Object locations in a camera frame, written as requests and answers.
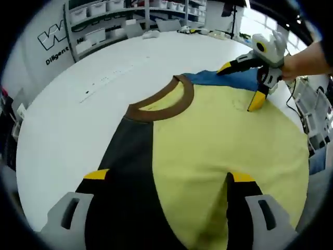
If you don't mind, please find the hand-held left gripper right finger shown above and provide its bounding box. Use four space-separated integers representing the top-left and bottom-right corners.
225 171 298 250

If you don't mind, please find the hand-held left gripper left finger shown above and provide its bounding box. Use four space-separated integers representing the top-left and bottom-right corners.
40 168 112 250

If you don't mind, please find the yellow blue grey garment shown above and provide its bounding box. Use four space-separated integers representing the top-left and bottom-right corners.
84 73 310 250

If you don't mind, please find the person's right hand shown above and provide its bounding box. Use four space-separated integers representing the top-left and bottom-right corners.
279 55 303 81

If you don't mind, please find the black tripod stand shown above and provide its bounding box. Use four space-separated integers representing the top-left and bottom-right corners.
228 0 241 40

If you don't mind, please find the spare hand-held gripper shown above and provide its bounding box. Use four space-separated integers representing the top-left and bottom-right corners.
178 25 209 35

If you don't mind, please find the grey flat box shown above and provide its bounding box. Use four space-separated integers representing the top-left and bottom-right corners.
155 18 182 33

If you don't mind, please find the white crumpled cloth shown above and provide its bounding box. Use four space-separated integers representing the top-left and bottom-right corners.
142 30 160 40

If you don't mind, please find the metal shelf rack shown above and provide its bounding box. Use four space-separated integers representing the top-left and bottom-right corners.
63 0 209 62

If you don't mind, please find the white storage box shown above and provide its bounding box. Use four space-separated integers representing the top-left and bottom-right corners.
124 19 144 40

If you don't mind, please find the row of white storage bins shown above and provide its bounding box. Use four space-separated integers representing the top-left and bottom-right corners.
69 0 206 50

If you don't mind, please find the black cable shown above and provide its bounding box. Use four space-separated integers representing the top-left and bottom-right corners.
286 77 309 128

